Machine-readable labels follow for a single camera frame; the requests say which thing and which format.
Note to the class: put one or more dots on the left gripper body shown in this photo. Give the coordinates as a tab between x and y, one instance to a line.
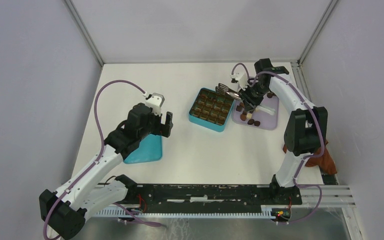
153	127

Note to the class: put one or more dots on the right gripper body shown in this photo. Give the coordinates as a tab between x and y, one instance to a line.
254	95

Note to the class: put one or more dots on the teal chocolate tin box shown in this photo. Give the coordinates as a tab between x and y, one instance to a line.
211	110

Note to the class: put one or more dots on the metal tongs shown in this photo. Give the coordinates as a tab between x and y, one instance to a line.
235	94

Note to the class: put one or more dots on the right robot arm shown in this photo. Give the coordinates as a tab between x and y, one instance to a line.
305	132

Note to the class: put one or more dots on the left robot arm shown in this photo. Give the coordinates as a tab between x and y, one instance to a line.
70	206

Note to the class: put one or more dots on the brown round chocolate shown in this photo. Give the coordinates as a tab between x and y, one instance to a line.
243	117

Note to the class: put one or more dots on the dark ribbed chocolate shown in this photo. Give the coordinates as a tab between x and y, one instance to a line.
251	121

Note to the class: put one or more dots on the dark oval chocolate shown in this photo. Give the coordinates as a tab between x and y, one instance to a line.
257	123

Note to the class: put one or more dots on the lilac plastic tray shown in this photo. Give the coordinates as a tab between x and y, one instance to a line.
267	121

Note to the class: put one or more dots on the teal tin lid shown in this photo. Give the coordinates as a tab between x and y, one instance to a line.
149	150

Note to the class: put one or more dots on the brown cloth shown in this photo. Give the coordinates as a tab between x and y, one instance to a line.
325	162

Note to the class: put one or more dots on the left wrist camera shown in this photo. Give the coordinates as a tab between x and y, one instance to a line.
155	102

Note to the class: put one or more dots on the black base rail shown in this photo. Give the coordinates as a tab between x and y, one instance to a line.
208	199

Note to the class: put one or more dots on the white cable duct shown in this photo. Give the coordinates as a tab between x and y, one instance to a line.
113	211

